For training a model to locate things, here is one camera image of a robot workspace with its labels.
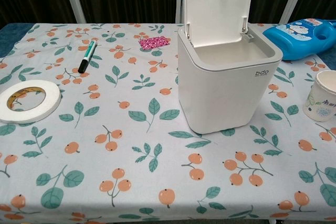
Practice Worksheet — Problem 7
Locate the white plastic trash bin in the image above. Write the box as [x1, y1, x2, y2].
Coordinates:
[177, 0, 284, 135]

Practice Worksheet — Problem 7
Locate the pink patterned packet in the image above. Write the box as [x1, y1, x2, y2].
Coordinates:
[138, 36, 172, 51]

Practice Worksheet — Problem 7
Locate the fruit and leaf print tablecloth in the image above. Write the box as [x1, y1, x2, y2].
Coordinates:
[0, 22, 336, 224]

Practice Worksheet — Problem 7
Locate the white printed paper cup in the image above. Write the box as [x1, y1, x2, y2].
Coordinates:
[303, 70, 336, 123]

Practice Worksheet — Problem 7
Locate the green and black marker pen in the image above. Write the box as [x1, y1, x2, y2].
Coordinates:
[78, 41, 98, 74]

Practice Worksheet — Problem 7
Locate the white tape roll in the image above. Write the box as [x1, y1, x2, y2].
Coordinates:
[0, 79, 62, 124]

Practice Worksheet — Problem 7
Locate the blue detergent bottle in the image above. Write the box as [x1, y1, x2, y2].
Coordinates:
[262, 18, 336, 61]

